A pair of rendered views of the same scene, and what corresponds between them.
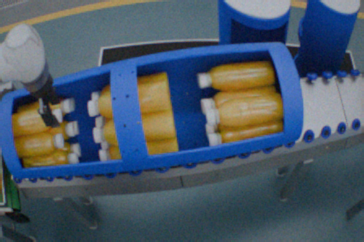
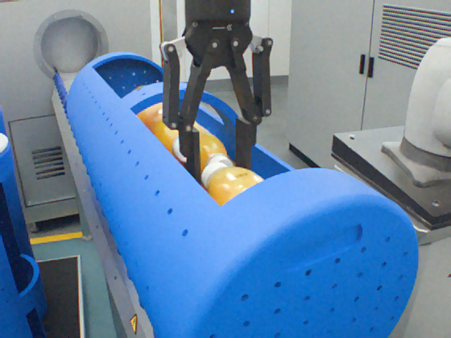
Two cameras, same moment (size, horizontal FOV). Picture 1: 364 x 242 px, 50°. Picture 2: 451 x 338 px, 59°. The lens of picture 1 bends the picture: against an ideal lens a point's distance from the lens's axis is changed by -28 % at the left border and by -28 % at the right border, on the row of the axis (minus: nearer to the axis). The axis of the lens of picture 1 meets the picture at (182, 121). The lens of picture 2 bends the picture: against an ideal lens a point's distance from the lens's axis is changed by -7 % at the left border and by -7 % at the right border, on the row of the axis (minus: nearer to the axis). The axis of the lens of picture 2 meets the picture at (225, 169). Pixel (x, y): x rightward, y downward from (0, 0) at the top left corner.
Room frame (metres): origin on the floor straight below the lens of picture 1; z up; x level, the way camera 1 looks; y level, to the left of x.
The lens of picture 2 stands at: (0.74, 0.80, 1.40)
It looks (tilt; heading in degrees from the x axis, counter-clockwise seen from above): 24 degrees down; 247
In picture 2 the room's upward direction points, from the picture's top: straight up
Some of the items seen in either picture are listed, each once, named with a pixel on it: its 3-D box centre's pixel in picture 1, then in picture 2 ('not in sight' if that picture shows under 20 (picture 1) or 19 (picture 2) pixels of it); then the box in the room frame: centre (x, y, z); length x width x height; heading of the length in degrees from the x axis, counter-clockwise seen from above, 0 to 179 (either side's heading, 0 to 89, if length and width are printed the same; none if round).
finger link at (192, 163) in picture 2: (53, 98); (192, 154); (0.58, 0.34, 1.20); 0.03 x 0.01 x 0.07; 92
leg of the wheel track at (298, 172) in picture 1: (294, 179); not in sight; (0.49, -0.46, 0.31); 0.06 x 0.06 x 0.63; 2
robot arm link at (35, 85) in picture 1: (33, 71); not in sight; (0.54, 0.34, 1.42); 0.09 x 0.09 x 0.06
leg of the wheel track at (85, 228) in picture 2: not in sight; (79, 191); (0.66, -1.44, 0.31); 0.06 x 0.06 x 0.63; 2
